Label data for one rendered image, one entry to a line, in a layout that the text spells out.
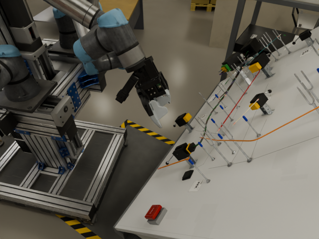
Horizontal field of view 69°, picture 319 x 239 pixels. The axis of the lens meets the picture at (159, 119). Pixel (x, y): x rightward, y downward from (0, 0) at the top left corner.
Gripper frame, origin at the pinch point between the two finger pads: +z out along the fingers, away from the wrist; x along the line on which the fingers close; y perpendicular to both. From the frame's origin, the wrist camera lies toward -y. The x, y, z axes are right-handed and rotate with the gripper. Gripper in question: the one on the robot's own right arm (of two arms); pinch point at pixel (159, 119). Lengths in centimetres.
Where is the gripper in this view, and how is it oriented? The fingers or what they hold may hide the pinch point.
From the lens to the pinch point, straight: 77.6
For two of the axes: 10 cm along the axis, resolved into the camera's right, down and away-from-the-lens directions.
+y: 8.8, -3.4, -3.2
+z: 4.5, 8.0, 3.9
